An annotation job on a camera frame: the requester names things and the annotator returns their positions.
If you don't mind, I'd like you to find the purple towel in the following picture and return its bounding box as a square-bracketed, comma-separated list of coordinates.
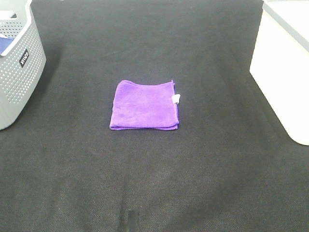
[109, 80, 179, 131]

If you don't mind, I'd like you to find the black table mat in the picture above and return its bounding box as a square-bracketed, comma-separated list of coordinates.
[0, 0, 309, 232]

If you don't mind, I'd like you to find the white plastic bin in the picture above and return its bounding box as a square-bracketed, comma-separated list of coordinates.
[250, 0, 309, 145]

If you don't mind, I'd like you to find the grey perforated laundry basket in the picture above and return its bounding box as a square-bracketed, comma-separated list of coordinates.
[0, 0, 46, 130]

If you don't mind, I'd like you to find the blue cloth in basket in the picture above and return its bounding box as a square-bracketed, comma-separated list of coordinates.
[0, 34, 14, 54]

